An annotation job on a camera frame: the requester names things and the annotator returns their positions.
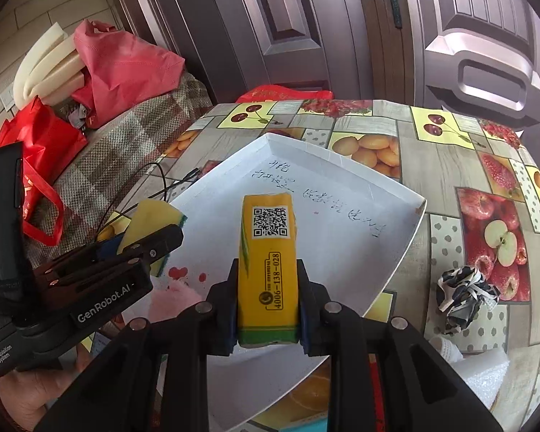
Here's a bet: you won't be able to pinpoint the yellow tissue packet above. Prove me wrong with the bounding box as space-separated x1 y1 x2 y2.
236 191 300 349

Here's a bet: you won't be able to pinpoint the fruit print tablecloth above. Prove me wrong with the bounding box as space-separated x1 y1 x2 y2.
92 99 540 432

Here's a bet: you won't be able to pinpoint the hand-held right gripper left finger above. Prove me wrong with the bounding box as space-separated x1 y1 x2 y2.
33 258 240 432

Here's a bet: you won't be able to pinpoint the white foam tubes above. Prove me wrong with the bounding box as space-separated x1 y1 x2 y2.
13 24 89 110

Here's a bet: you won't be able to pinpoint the brown panelled door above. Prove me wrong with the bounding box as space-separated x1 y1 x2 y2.
405 0 540 138
162 0 374 105

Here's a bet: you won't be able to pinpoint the white foam net sleeve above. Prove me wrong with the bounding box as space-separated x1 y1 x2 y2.
429 335 465 364

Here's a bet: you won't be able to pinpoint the black and white scrunchie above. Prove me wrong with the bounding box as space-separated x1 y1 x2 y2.
436 266 501 336

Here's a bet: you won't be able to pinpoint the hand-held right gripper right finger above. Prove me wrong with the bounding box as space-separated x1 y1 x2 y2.
296 258 507 432

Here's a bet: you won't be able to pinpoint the person's left hand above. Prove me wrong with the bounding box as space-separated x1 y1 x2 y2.
0 346 93 428

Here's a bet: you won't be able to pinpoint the red bag with gold print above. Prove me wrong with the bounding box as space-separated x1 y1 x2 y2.
235 85 334 104

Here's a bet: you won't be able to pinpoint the pink towel with red hearts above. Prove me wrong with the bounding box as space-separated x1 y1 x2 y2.
148 265 208 325

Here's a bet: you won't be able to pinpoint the pink fabric bag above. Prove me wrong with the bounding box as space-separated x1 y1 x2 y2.
72 19 186 129

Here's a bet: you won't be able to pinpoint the yellow and green sponge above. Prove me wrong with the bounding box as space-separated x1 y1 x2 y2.
123 199 189 278

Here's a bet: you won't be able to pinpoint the black cable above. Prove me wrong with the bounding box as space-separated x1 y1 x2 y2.
96 162 204 240

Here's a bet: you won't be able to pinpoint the white foam sheet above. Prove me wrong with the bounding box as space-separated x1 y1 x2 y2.
454 346 510 410

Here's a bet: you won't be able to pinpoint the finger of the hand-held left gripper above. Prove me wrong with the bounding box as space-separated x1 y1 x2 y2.
96 226 133 262
33 225 184 311

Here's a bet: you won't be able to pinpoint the white cardboard box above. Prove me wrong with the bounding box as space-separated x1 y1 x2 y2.
150 132 428 432

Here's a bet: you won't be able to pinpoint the red plastic bag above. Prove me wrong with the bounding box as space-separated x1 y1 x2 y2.
0 96 89 247

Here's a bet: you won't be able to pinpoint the plaid sofa cover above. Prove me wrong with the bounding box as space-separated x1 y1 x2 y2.
27 72 215 255

